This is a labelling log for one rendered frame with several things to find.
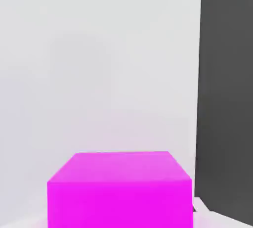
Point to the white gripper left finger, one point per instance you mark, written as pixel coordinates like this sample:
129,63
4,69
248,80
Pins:
33,221

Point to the small magenta cube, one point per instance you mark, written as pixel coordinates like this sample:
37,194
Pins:
120,198

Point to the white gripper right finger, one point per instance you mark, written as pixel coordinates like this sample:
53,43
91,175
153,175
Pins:
205,219

